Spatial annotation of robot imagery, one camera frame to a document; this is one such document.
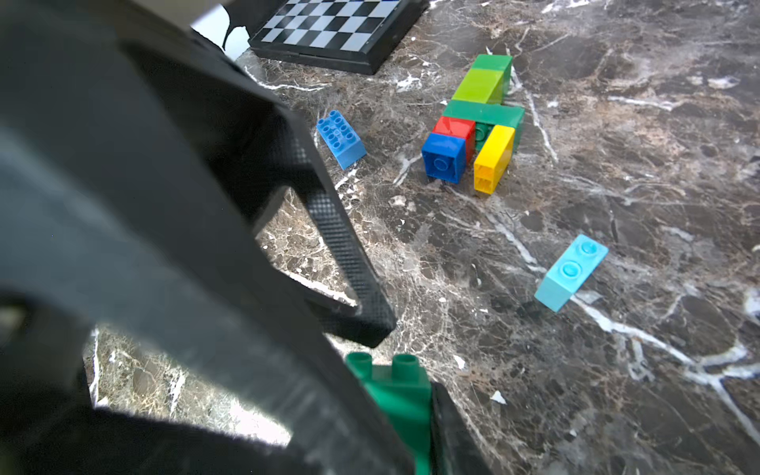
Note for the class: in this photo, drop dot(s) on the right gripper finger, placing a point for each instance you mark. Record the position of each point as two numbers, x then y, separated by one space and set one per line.
453 448

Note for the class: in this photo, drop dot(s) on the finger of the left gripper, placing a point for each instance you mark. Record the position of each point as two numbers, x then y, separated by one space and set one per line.
371 319

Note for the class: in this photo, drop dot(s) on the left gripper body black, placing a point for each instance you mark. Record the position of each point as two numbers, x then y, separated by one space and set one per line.
143 188

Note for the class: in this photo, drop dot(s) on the small dark green lego brick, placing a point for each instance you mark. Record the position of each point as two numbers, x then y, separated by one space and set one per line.
403 392

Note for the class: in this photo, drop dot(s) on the dark blue lego brick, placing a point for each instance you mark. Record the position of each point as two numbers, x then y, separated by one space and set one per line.
444 157

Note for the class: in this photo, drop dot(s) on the light blue long lego brick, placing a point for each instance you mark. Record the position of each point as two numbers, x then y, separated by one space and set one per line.
342 140

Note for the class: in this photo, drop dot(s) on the yellow lego brick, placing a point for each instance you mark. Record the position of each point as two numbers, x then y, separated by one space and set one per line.
493 159

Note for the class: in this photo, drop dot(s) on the cyan lego brick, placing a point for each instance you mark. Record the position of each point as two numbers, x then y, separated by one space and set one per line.
570 272

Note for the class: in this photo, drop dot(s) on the dark green long lego brick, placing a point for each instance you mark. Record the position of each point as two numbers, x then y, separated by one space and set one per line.
486 117

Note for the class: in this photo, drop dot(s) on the lime green lego brick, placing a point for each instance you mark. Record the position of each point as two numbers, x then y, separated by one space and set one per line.
484 86

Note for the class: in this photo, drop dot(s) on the red lego brick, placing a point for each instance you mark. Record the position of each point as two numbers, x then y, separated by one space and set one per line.
458 128

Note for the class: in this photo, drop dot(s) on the green square lego brick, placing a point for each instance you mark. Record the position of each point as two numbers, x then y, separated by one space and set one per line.
499 63

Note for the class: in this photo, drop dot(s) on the black white checkerboard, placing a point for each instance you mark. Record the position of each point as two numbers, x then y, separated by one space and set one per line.
353 36

